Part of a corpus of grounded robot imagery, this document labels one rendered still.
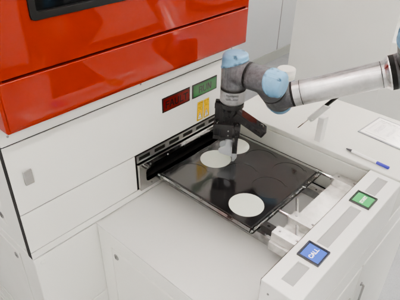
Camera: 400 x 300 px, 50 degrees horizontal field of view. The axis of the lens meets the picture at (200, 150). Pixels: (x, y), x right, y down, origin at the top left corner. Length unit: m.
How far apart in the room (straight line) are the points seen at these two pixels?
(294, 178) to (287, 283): 0.46
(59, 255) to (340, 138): 0.93
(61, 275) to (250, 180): 0.62
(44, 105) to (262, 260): 0.67
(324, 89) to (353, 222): 0.37
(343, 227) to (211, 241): 0.36
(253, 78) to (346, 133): 0.46
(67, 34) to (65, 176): 0.38
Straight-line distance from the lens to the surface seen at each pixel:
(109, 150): 1.20
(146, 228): 1.26
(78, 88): 1.00
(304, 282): 0.97
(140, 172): 1.30
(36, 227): 1.18
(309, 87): 1.25
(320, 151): 1.41
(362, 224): 1.15
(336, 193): 1.35
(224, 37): 1.32
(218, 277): 1.14
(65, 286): 1.37
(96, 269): 1.42
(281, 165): 1.39
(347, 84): 1.25
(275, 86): 1.14
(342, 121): 1.57
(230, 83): 1.21
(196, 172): 1.33
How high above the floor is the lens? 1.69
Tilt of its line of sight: 34 degrees down
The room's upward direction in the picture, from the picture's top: 1 degrees clockwise
